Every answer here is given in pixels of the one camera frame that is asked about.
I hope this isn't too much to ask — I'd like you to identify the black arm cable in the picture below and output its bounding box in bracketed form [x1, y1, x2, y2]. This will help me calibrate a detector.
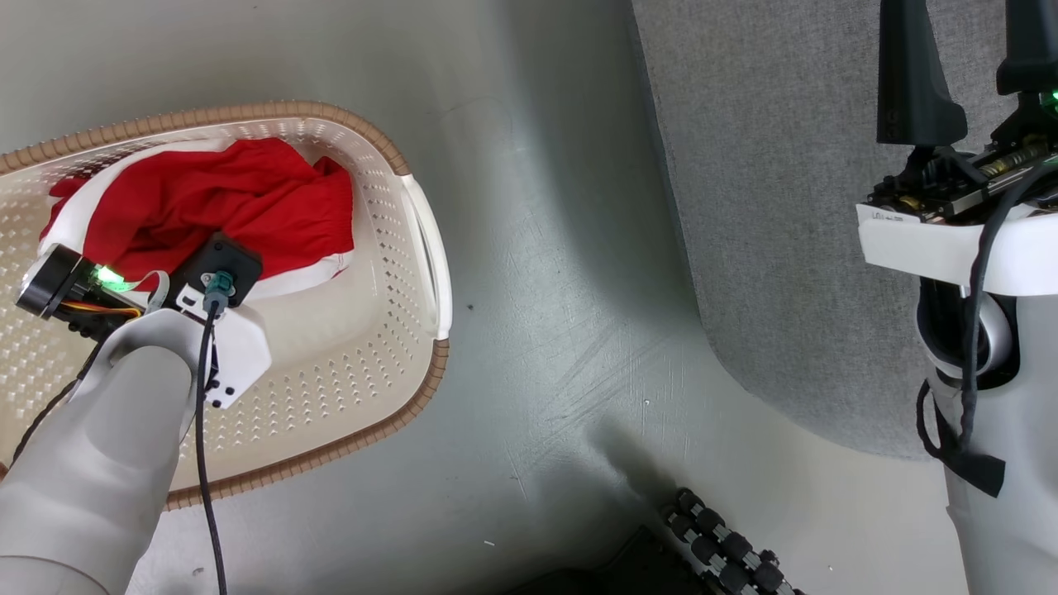
[915, 157, 1058, 499]
[195, 299, 229, 595]

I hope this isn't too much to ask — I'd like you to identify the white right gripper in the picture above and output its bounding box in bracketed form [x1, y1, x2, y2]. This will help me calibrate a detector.
[856, 0, 1058, 297]

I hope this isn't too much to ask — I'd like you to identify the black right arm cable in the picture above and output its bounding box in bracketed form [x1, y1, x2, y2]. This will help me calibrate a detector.
[915, 157, 1058, 499]

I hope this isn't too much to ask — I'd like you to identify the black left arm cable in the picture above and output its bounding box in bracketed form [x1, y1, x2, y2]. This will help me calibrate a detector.
[195, 299, 229, 595]

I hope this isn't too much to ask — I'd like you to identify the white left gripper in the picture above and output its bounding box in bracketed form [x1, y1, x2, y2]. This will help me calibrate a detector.
[16, 244, 274, 411]

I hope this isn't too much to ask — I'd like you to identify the white cloth garment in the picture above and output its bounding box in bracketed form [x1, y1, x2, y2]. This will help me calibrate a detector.
[36, 137, 358, 302]

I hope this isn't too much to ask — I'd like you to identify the red cloth garment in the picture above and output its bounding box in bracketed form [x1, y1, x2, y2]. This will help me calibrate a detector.
[39, 137, 356, 292]

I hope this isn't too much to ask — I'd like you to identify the grey fabric sofa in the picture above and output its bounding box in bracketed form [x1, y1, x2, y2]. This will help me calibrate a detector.
[631, 0, 1058, 460]

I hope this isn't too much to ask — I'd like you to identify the beige perforated laundry basket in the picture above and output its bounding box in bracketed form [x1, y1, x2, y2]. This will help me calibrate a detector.
[0, 101, 454, 512]

